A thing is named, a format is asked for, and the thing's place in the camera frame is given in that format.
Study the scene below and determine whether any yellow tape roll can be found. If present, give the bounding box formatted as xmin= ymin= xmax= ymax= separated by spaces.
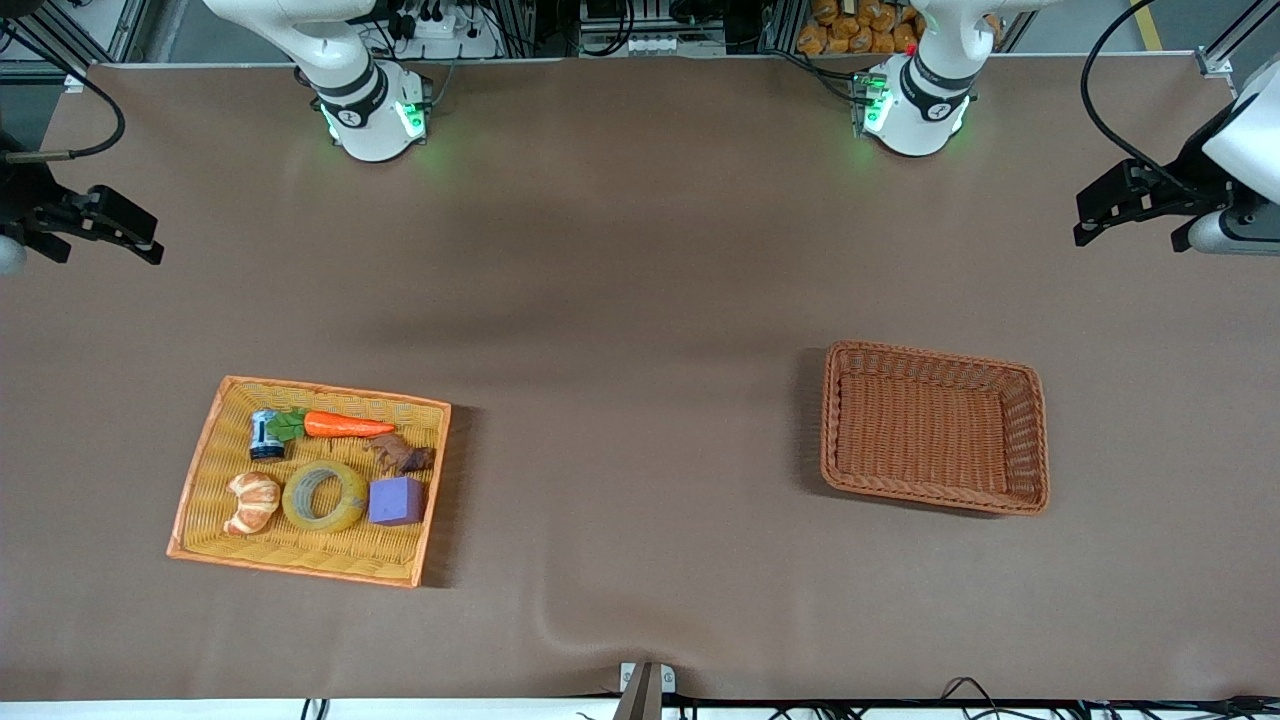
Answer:
xmin=281 ymin=459 xmax=369 ymax=534

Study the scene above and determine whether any small blue can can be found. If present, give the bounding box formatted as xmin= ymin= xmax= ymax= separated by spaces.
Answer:
xmin=249 ymin=409 xmax=287 ymax=462

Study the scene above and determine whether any brown wicker basket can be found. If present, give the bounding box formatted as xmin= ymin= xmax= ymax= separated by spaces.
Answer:
xmin=820 ymin=340 xmax=1051 ymax=517

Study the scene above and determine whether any orange toy carrot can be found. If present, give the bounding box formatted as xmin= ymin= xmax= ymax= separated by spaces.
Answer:
xmin=265 ymin=408 xmax=397 ymax=443

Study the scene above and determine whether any toy croissant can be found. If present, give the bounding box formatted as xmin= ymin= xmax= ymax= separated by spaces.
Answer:
xmin=223 ymin=472 xmax=283 ymax=537

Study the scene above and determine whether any bag of orange breads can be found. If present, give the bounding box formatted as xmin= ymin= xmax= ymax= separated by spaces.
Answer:
xmin=797 ymin=0 xmax=923 ymax=57

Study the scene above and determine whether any brown toy figure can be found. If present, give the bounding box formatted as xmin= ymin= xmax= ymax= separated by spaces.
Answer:
xmin=362 ymin=433 xmax=437 ymax=477

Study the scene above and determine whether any yellow wicker tray orange rim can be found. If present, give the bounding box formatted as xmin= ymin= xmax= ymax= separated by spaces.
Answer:
xmin=166 ymin=375 xmax=453 ymax=589

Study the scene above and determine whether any purple cube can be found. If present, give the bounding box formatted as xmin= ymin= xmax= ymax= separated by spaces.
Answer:
xmin=368 ymin=476 xmax=427 ymax=528

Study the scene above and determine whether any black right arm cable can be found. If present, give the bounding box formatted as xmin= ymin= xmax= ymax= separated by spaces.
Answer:
xmin=0 ymin=20 xmax=128 ymax=164

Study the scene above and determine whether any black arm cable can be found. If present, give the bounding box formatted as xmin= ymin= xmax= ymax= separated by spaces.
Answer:
xmin=1082 ymin=0 xmax=1216 ymax=193
xmin=0 ymin=20 xmax=128 ymax=164

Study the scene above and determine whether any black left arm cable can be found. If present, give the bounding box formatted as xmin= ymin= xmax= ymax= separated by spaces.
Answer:
xmin=1082 ymin=0 xmax=1216 ymax=193

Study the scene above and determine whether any aluminium corner bracket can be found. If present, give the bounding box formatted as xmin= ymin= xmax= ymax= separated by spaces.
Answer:
xmin=1195 ymin=20 xmax=1263 ymax=79

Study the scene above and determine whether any aluminium frame profile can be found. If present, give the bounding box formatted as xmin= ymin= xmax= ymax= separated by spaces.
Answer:
xmin=0 ymin=0 xmax=151 ymax=91

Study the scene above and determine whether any black floor cable bundle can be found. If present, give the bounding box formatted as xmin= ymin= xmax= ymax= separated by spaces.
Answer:
xmin=940 ymin=678 xmax=1280 ymax=720

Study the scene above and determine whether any metal table edge bracket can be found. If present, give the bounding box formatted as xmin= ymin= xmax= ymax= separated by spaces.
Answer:
xmin=618 ymin=660 xmax=677 ymax=720

